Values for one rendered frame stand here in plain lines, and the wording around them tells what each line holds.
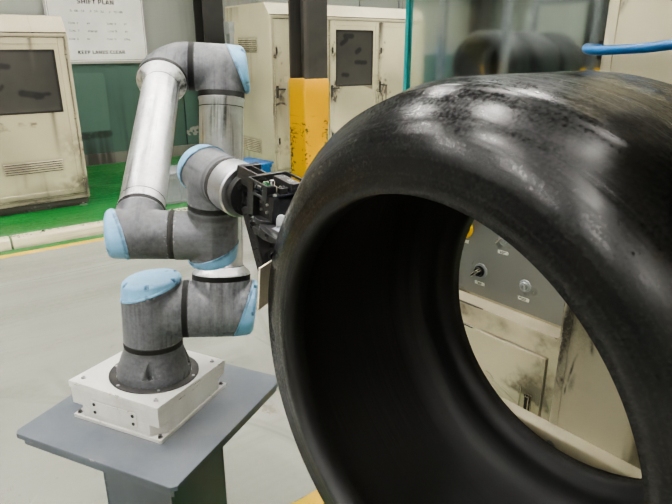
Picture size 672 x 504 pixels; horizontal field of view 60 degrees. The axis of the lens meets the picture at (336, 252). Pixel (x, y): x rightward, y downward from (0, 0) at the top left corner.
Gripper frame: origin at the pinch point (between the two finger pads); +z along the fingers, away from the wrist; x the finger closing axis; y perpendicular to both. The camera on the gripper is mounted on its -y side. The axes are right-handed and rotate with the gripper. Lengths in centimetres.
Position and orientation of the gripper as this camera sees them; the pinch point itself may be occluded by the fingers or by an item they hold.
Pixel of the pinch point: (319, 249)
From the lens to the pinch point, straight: 82.1
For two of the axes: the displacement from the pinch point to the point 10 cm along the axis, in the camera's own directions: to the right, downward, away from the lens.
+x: 7.7, -2.1, 6.0
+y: 0.8, -9.0, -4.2
